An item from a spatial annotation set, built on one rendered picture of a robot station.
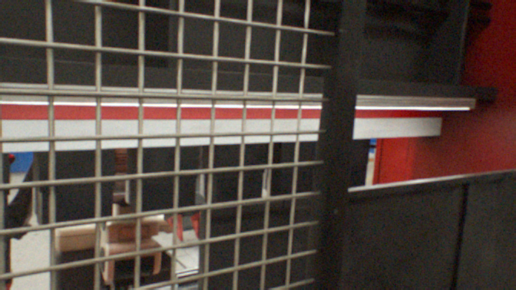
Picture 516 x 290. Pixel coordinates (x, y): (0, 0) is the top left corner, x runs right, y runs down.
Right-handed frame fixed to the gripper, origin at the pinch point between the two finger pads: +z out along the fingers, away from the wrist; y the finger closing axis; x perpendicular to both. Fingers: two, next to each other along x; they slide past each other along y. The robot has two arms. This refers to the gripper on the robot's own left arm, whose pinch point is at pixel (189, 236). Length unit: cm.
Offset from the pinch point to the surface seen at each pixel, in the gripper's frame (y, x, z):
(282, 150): 16.3, -33.2, -15.2
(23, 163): 27, 543, -204
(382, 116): 55, -38, -24
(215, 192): -3.7, -27.7, -6.5
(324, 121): -35, -104, 6
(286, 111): 16.6, -38.5, -24.6
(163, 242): -6.8, 4.4, 0.1
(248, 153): 5.1, -33.1, -14.7
